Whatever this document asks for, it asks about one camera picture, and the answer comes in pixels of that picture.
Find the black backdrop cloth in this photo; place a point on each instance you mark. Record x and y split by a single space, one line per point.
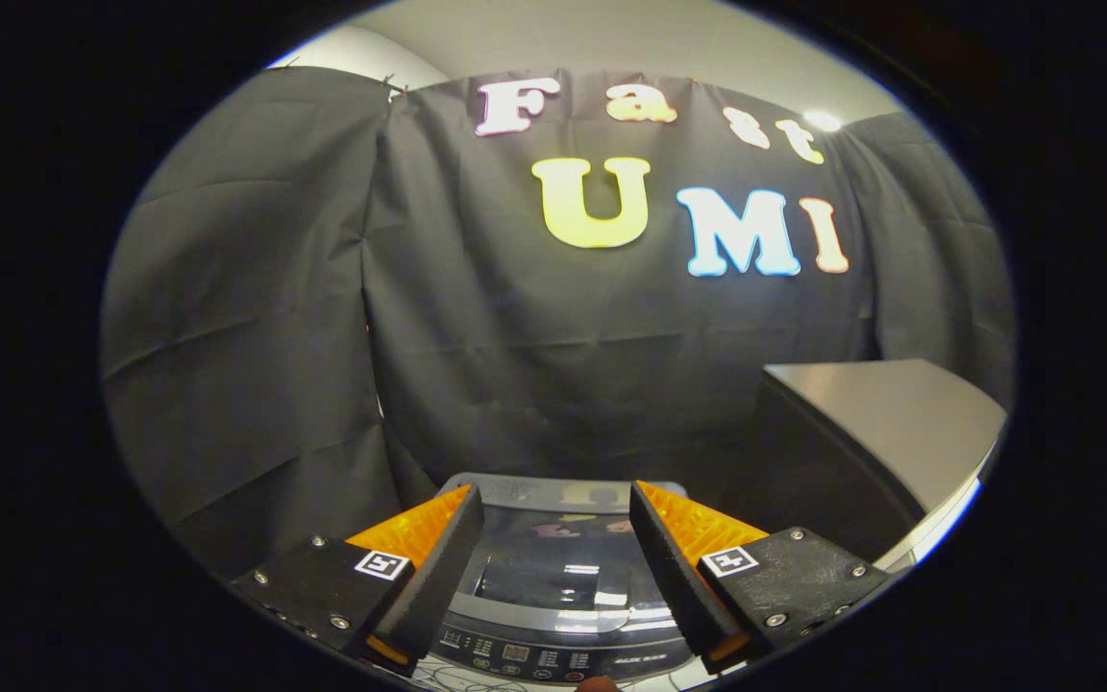
256 288

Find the black washing machine lid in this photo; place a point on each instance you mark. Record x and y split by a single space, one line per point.
563 567

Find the small ceiling light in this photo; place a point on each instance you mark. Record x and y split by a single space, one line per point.
821 120

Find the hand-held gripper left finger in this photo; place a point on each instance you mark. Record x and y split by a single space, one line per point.
438 567

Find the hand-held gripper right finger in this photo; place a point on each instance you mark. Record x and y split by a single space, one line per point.
669 567

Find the beige cabinet with dark top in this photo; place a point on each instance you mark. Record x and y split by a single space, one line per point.
899 413

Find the grey washing machine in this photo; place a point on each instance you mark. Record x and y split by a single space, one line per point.
553 658

